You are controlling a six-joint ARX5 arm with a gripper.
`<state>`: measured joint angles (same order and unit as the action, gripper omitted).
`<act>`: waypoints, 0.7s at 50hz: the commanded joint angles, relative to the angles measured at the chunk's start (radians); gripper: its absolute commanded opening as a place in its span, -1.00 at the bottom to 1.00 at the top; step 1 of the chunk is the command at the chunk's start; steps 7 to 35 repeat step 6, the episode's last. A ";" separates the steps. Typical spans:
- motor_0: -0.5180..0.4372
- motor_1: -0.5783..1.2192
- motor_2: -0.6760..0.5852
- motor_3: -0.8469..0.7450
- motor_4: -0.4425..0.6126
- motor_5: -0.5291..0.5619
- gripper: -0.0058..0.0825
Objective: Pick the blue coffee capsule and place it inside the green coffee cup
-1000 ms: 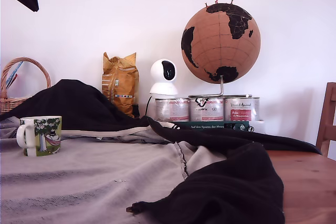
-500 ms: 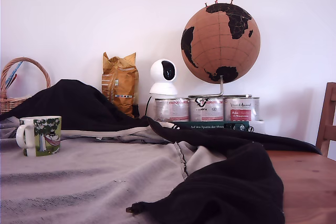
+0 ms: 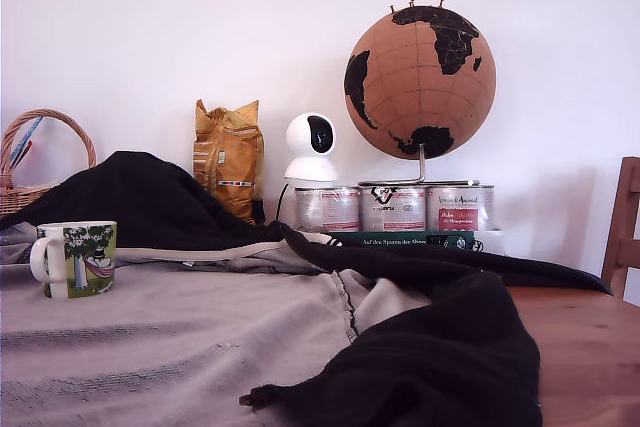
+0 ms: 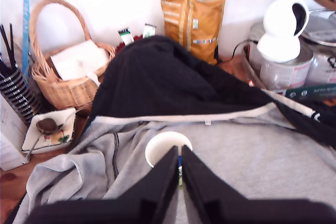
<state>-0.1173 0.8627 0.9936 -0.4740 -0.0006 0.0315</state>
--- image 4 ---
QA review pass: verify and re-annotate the yellow coffee bag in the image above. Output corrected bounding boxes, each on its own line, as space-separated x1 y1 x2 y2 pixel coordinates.
159 0 226 65

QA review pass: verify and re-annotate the white floral square dish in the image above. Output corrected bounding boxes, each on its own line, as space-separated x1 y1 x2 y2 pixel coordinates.
21 108 77 154

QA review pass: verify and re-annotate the silver tin can small text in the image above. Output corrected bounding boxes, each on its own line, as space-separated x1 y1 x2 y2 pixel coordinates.
258 45 314 91

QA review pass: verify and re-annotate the black camera power cable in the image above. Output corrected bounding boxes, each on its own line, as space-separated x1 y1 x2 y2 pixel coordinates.
223 39 260 65

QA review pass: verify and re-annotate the black and silver utensil holder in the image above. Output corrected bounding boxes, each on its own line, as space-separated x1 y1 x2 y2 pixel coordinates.
0 68 44 127

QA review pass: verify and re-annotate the blue stick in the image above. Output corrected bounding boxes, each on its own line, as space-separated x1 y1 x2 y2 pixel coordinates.
21 0 32 78

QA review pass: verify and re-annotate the white security camera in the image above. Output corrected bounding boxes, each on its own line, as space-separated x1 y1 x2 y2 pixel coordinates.
256 0 310 63

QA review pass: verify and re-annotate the green illustrated coffee mug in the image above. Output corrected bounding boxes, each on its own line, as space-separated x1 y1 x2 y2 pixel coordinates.
144 131 194 190

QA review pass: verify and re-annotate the black stick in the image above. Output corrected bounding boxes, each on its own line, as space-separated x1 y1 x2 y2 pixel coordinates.
0 24 12 70
8 23 16 65

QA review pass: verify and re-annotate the wicker basket with handle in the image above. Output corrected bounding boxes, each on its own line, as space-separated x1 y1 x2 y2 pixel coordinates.
28 0 116 111

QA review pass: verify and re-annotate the white cardboard box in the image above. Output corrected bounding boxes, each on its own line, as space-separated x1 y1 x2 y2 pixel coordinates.
0 95 28 172

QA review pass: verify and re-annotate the black and grey hoodie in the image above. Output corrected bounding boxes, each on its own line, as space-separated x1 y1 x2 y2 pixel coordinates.
12 35 336 224

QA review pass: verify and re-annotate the green and white small packet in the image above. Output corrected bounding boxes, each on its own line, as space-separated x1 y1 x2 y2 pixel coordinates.
117 27 135 46
142 23 157 38

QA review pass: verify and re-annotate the silver tin can black logo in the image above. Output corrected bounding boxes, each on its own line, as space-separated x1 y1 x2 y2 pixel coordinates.
304 50 336 87

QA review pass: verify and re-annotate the white flat package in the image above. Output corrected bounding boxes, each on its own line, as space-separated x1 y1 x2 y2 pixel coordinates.
49 39 111 86

